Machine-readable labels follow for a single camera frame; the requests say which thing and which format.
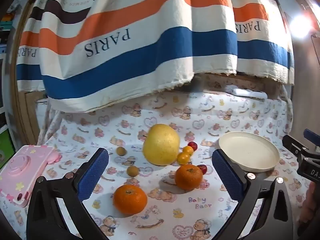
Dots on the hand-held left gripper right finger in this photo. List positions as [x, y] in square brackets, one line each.
[228, 177]

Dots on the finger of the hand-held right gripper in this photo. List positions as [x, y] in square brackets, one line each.
[311, 135]
[292, 145]

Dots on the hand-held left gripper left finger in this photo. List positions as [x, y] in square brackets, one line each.
[93, 175]

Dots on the cream plate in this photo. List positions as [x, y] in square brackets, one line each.
[250, 152]

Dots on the brown longan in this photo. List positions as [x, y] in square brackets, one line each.
[132, 171]
[121, 151]

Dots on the orange mandarin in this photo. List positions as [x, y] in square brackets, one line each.
[188, 176]
[130, 199]

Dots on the dark red jujube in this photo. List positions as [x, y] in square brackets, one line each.
[203, 168]
[192, 145]

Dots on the yellow cherry tomato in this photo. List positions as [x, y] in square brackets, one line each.
[183, 158]
[188, 150]

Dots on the large yellow pear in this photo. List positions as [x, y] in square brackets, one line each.
[161, 145]

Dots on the person's right hand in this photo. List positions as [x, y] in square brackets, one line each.
[308, 205]

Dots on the wooden panel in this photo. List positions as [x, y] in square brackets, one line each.
[307, 92]

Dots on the white remote control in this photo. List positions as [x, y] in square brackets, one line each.
[246, 93]

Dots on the printed bear blanket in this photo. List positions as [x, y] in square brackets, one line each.
[162, 217]

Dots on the green box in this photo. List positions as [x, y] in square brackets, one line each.
[5, 145]

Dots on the bright lamp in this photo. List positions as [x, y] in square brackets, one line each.
[300, 26]

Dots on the striped cloth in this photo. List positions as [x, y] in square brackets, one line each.
[150, 42]

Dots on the wooden frame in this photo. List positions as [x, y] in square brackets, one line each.
[22, 55]

